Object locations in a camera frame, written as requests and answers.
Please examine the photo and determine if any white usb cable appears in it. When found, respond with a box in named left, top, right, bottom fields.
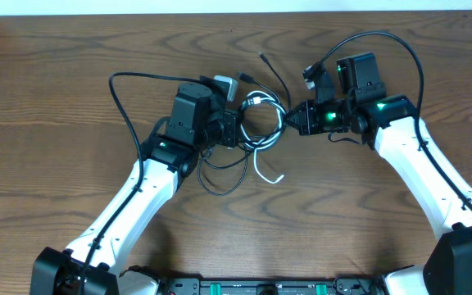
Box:
left=238, top=90, right=288, bottom=185

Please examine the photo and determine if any black usb cable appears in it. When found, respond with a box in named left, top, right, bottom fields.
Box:
left=197, top=52, right=293, bottom=197

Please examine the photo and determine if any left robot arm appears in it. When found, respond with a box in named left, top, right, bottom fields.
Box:
left=30, top=75, right=238, bottom=294

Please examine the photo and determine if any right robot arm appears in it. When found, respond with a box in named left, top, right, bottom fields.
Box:
left=286, top=52, right=472, bottom=294

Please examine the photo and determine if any right camera cable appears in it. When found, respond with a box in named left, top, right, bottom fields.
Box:
left=309, top=30, right=472, bottom=243

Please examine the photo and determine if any camera cable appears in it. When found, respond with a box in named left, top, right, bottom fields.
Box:
left=309, top=30, right=472, bottom=243
left=75, top=71, right=202, bottom=295

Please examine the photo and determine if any left camera cable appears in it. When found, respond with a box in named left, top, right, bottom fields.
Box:
left=75, top=71, right=202, bottom=295

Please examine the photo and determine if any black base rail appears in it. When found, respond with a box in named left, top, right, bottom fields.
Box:
left=156, top=277, right=388, bottom=295

